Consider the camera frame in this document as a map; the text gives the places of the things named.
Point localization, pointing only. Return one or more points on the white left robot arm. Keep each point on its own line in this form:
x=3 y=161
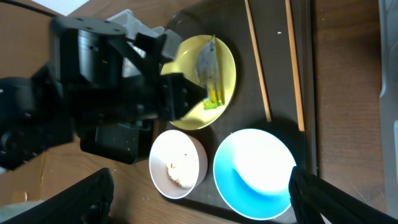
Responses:
x=34 y=119

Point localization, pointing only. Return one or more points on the wooden chopstick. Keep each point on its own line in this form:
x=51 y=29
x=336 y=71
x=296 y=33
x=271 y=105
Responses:
x=258 y=62
x=295 y=68

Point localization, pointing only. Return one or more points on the white pink bowl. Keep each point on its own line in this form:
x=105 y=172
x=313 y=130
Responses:
x=176 y=146

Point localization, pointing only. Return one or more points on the clear plastic bin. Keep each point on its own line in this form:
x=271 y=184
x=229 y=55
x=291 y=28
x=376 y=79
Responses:
x=134 y=26

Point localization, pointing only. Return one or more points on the yellow green snack wrapper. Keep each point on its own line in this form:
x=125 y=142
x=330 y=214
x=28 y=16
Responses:
x=208 y=73

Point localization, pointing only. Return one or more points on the blue bowl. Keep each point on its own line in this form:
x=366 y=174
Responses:
x=252 y=170

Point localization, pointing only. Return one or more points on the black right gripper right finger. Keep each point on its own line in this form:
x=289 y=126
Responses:
x=314 y=199

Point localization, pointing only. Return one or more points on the rice food scraps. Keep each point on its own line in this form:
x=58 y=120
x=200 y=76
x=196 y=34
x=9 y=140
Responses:
x=181 y=174

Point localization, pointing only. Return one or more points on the dark brown serving tray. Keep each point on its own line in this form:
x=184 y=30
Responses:
x=227 y=20

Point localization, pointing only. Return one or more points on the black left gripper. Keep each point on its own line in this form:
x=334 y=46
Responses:
x=102 y=76

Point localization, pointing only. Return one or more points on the yellow plate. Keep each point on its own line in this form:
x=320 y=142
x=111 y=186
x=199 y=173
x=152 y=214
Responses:
x=185 y=62

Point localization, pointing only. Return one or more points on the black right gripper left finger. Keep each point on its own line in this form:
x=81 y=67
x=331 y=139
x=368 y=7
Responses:
x=88 y=201

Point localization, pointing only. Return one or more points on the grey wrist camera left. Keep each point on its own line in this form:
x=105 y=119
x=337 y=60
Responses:
x=128 y=143

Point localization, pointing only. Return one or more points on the grey dishwasher rack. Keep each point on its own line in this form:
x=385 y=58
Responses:
x=388 y=100

